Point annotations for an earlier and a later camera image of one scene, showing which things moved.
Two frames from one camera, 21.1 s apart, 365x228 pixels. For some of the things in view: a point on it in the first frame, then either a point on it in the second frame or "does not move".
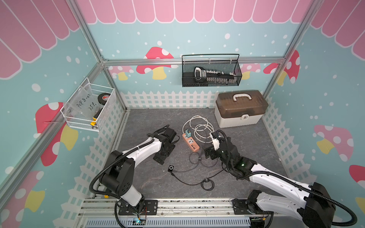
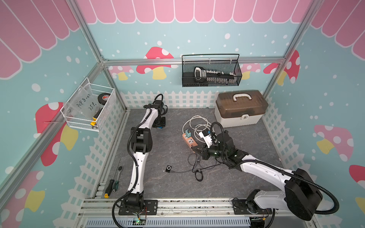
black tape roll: (103, 97) does not move
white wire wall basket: (89, 106) does not move
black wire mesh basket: (199, 70) does not move
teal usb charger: (187, 134) does not move
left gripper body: (169, 148) → (159, 121)
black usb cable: (207, 185) → (198, 175)
